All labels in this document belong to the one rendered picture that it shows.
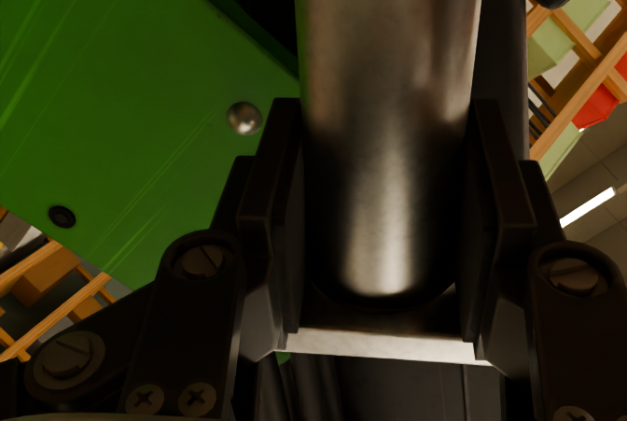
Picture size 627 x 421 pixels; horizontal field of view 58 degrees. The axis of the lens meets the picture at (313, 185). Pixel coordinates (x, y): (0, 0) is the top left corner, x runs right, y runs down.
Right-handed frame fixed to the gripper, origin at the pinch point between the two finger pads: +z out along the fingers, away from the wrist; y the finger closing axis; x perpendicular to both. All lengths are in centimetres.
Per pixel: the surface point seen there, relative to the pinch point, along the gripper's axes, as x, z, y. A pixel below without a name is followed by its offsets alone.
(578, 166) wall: -528, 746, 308
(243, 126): -1.6, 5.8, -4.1
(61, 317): -417, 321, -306
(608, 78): -145, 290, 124
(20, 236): -17.7, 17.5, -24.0
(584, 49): -130, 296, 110
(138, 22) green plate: 1.4, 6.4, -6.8
